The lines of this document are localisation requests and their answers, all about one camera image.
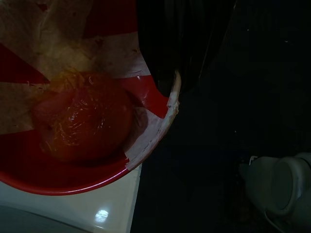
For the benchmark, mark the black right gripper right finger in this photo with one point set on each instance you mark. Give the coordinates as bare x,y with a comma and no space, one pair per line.
201,31

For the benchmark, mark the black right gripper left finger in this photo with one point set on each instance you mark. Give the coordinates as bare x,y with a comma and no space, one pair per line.
158,36

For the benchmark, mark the plastic-wrapped red tomato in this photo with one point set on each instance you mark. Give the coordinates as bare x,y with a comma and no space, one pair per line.
82,121

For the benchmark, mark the white round appliance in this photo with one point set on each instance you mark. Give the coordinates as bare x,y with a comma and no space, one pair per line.
279,179

